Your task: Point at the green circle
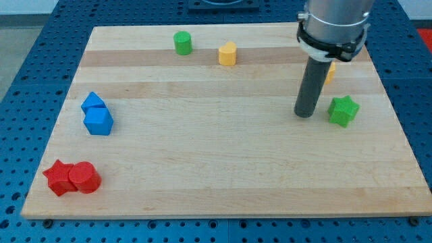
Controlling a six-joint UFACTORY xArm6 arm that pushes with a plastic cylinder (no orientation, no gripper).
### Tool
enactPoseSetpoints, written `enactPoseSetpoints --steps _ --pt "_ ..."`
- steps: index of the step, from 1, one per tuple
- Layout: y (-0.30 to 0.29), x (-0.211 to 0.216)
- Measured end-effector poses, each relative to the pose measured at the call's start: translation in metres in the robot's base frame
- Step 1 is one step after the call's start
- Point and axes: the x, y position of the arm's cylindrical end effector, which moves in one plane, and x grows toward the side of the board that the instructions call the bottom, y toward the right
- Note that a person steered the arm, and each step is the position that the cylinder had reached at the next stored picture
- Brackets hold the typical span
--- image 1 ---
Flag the yellow heart block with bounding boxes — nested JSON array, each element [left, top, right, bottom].
[[218, 41, 237, 66]]

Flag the green star block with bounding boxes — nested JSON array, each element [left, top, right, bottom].
[[327, 95, 360, 128]]

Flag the blue pentagon block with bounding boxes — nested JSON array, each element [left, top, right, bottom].
[[83, 107, 113, 136]]

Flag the blue triangle block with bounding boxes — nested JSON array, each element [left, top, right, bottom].
[[81, 92, 106, 114]]

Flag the red star block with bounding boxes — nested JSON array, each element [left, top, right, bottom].
[[43, 159, 78, 196]]

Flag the green cylinder block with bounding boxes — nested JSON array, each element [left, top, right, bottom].
[[173, 31, 192, 55]]

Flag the red cylinder block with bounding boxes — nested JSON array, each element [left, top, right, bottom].
[[69, 161, 102, 194]]

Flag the dark grey pointer rod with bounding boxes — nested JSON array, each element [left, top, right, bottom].
[[294, 57, 331, 118]]

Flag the yellow block behind rod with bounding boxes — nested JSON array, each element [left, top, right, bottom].
[[324, 62, 336, 84]]

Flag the wooden board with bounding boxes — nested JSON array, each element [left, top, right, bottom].
[[22, 23, 431, 219]]

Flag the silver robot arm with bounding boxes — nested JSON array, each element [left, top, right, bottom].
[[296, 0, 374, 62]]

